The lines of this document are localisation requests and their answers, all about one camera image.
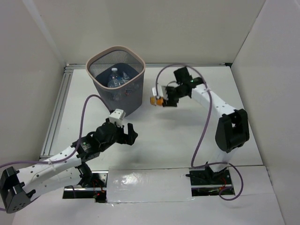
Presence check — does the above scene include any orange juice bottle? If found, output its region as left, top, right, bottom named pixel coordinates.
left=150, top=96, right=164, bottom=106

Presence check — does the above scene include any bottle green white label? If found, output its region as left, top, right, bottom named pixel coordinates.
left=107, top=67, right=122, bottom=88

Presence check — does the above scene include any bottle red label red cap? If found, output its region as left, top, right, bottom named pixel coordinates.
left=116, top=87, right=139, bottom=100

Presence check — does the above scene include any clear bottle blue label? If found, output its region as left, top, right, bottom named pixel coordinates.
left=121, top=71, right=131, bottom=83

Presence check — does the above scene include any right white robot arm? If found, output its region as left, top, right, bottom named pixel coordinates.
left=155, top=66, right=250, bottom=184

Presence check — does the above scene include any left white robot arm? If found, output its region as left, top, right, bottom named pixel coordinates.
left=0, top=122, right=138, bottom=214

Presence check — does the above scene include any grey mesh waste bin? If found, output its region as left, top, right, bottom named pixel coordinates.
left=85, top=46, right=146, bottom=116

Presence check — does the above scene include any silver tape sheet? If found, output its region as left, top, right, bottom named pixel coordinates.
left=106, top=168, right=193, bottom=203

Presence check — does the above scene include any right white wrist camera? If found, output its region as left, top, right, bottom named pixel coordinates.
left=151, top=85, right=167, bottom=99

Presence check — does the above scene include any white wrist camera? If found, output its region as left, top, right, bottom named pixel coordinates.
left=108, top=109, right=126, bottom=128
left=151, top=85, right=167, bottom=99

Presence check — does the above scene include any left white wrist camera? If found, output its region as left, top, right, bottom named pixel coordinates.
left=108, top=109, right=126, bottom=128

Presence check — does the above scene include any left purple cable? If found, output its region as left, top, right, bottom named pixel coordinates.
left=0, top=94, right=115, bottom=211

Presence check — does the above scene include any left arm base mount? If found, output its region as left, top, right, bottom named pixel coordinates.
left=62, top=171, right=108, bottom=203

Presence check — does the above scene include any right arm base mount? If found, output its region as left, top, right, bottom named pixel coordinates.
left=185, top=167, right=235, bottom=197

